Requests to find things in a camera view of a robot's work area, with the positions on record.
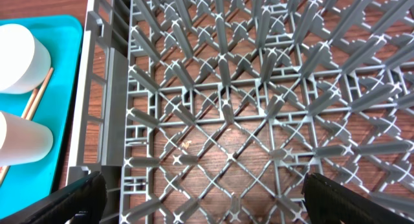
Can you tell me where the white bowl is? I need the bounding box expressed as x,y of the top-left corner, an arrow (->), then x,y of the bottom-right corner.
1,23 -> 51,95

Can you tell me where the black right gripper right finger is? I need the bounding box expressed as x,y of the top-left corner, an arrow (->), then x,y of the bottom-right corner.
301,173 -> 411,224

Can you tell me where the teal plastic tray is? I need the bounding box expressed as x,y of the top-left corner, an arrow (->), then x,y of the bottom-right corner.
1,15 -> 83,218

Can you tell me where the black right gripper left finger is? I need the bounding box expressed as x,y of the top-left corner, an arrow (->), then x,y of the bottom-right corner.
1,171 -> 107,224

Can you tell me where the grey plastic dishwasher rack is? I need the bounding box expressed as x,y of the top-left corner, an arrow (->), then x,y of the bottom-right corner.
67,0 -> 413,223

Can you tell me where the white cup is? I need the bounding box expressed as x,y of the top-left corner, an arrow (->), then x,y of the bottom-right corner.
1,111 -> 53,166

